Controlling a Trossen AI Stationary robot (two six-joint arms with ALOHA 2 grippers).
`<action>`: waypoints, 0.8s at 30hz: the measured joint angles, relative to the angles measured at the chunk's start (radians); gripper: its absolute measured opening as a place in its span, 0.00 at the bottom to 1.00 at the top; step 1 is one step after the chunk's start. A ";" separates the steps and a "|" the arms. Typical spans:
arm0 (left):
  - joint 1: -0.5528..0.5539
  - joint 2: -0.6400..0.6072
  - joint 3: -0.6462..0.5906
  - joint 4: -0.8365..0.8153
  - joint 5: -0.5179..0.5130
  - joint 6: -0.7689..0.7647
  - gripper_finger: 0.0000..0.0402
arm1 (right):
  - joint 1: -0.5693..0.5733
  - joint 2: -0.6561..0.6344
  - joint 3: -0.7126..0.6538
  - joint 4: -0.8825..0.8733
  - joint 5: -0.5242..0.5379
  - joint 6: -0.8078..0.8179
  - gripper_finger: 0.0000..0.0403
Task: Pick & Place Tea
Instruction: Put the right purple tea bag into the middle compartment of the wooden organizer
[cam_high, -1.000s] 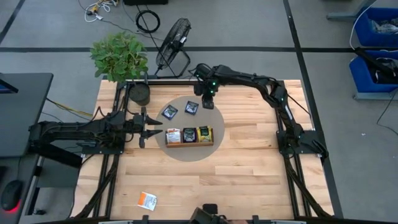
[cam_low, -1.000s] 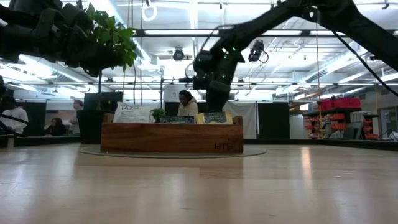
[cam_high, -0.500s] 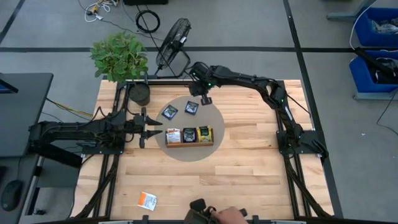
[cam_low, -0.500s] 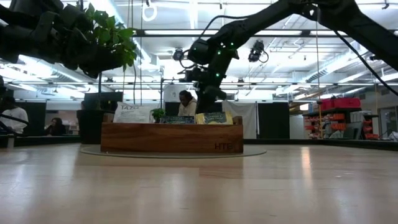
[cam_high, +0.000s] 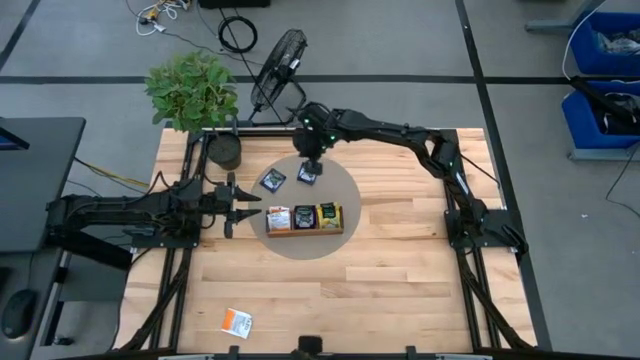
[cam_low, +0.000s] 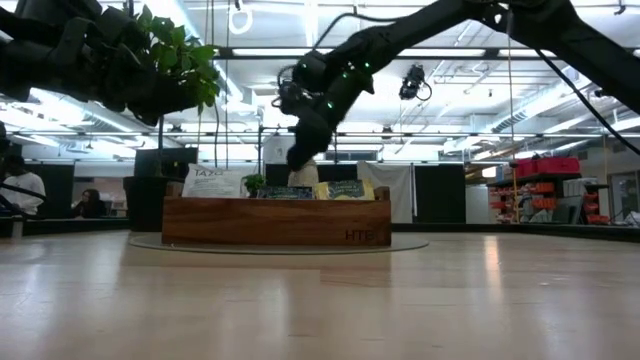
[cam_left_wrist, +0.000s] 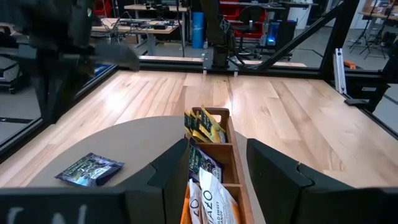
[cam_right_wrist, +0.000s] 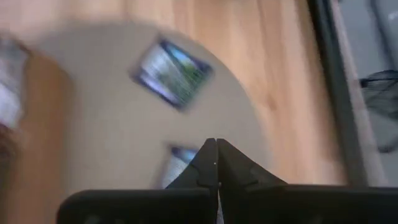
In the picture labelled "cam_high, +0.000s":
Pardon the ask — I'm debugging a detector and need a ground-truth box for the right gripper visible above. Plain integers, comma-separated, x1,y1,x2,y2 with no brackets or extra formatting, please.
293,127,332,177

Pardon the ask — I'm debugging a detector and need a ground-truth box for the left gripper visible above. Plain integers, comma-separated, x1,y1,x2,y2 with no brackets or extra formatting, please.
199,171,263,240

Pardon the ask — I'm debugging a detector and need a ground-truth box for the orange white tea packet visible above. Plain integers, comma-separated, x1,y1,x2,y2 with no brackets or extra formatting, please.
267,205,293,233
220,307,254,341

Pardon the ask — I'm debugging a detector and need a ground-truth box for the yellow green tea packet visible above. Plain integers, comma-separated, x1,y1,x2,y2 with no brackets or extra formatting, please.
317,201,344,231

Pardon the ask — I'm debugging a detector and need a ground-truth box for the wooden tea organizer box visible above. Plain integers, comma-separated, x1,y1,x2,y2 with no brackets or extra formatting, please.
264,203,346,239

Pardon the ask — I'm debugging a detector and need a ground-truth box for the round grey mat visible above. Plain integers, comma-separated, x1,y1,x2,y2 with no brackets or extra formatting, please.
248,154,364,263

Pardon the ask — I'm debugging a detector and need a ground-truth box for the black floor fan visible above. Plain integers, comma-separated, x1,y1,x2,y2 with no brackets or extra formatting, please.
248,28,309,127

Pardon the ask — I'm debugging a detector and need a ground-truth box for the potted green plant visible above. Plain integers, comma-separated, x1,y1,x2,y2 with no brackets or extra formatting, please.
143,49,244,172

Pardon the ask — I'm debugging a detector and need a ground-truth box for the person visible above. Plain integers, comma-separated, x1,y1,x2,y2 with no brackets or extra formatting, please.
298,335,324,360

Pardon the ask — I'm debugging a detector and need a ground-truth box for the black floor box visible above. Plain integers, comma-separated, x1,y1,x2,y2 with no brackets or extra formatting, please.
198,0,272,10

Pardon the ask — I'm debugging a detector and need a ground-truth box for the black desk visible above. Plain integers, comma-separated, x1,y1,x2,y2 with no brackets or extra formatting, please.
0,116,87,254

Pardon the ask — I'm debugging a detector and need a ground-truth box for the laptop screen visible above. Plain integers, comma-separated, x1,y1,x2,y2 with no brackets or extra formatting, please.
0,126,30,151

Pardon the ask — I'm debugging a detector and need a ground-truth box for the black computer mouse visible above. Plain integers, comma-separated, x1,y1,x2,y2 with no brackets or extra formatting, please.
0,288,39,342

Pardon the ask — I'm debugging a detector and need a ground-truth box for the blue storage bin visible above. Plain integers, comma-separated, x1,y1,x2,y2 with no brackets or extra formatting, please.
560,79,640,151
569,10,640,77

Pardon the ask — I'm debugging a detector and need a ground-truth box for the grey desk leg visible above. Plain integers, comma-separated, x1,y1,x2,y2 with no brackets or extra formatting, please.
524,0,609,32

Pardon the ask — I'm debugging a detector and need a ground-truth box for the black rod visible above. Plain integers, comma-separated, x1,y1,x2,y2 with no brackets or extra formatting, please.
568,74,640,129

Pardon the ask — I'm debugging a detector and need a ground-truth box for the black coiled cable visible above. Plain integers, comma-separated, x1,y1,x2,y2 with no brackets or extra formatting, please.
217,14,260,55

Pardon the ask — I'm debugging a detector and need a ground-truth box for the white yellow cable bundle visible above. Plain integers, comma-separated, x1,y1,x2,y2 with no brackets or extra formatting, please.
133,0,194,37

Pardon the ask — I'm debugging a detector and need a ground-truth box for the white floor cable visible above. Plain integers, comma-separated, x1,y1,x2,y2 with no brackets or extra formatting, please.
560,0,609,81

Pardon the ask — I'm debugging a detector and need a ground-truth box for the black floor cable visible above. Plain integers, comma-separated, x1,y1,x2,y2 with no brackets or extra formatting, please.
604,143,640,220

